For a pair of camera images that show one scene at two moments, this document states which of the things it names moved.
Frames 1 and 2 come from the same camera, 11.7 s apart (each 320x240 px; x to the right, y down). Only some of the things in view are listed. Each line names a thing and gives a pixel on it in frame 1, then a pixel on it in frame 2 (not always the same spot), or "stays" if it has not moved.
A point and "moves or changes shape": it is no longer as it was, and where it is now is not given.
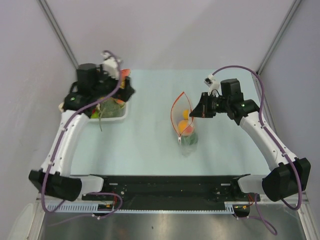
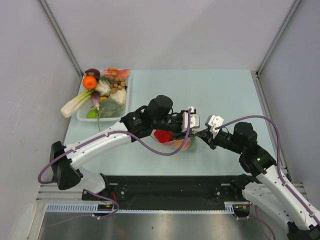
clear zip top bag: (183, 125) moves or changes shape
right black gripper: (202, 110) → (206, 135)
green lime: (95, 115) stays
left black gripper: (125, 94) → (179, 134)
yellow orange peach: (182, 124) moves or changes shape
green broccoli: (109, 109) stays
